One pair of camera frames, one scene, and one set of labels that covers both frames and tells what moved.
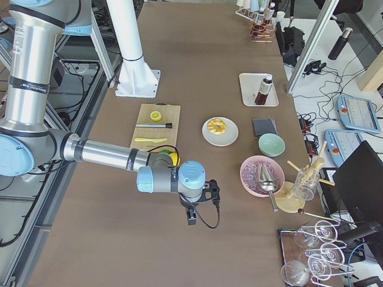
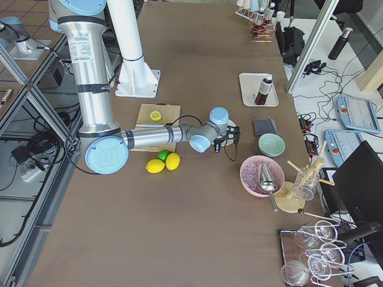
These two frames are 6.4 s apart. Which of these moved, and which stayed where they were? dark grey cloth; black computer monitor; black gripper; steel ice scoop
Moved: black gripper
Stayed: dark grey cloth; steel ice scoop; black computer monitor
